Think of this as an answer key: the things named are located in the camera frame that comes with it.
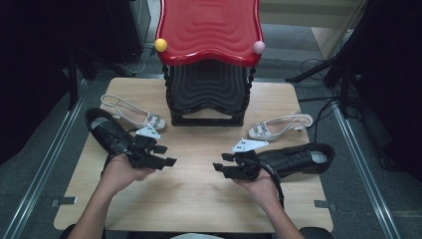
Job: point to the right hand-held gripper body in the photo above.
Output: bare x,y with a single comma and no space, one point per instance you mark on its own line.
247,166

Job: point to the red and black shoe rack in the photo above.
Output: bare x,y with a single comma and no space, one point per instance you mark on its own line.
209,30

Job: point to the white slingback shoe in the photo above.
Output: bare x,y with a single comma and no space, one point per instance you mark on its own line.
142,118
265,131

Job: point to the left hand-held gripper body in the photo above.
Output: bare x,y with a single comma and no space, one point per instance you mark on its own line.
142,149

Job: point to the dark curtain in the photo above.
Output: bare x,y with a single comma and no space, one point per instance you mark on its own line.
398,83
33,66

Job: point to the metal floor rail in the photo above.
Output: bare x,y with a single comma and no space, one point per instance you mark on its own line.
39,186
370,186

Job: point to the black tripod stand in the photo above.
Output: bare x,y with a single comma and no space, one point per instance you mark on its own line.
345,86

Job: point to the dark grey cabinet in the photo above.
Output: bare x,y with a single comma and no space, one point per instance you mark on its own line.
132,26

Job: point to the person's right knee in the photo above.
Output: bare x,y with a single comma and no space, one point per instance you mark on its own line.
316,233

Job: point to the black leather shoe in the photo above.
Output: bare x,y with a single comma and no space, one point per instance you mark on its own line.
292,161
106,129

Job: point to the grey tape patch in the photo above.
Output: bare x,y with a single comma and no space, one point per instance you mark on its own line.
64,201
325,204

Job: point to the person's left hand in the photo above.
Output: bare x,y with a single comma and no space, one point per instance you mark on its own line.
116,172

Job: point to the person's right hand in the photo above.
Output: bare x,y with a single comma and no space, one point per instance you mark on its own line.
262,189

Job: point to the light wooden board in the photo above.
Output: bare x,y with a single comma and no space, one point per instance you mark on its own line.
328,40

